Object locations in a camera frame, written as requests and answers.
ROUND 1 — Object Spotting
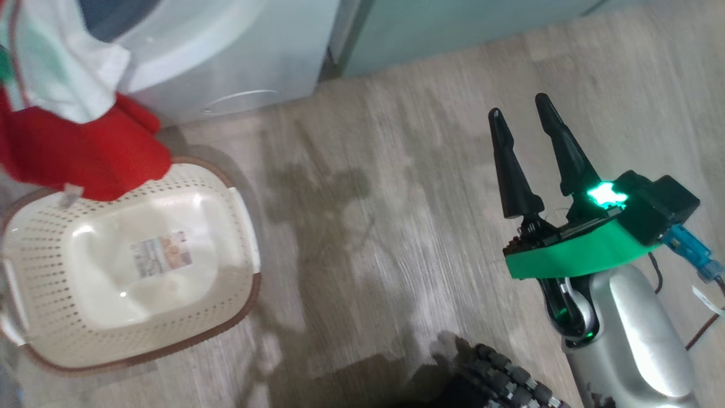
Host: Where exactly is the white garment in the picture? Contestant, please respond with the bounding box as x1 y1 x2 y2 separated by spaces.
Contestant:
0 0 133 125

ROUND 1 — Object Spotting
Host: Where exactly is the white front-load washing machine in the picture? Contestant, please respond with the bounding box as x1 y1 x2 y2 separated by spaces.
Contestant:
78 0 342 126

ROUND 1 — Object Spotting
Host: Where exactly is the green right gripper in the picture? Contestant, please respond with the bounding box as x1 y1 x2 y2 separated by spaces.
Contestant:
488 93 664 281

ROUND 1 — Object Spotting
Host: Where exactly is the printed basket label sticker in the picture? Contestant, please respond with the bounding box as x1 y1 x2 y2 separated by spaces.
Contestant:
130 229 194 280

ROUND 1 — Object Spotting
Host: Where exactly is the cream basket with brown rim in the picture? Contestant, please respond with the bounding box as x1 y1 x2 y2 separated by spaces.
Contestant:
0 157 263 378

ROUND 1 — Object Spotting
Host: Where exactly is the round white filter cover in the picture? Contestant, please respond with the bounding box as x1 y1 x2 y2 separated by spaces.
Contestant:
201 89 280 116

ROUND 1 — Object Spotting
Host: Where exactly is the thin dark right gripper wire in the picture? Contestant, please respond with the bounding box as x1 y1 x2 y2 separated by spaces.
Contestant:
647 252 725 352

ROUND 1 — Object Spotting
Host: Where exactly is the white cable tag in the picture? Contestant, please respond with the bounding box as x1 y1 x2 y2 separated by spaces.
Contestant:
692 286 725 317

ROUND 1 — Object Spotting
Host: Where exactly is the pale green cabinet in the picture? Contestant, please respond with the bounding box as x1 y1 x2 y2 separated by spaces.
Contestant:
329 0 643 80

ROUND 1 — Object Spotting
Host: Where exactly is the black corrugated cable conduit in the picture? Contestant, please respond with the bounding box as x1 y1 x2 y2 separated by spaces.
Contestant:
435 333 574 408

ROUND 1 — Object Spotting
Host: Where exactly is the red and white jersey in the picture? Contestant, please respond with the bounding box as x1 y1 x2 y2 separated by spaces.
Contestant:
0 85 173 202

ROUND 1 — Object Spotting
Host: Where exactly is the blue plug right camera cable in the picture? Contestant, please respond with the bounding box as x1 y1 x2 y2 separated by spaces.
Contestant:
662 223 725 296

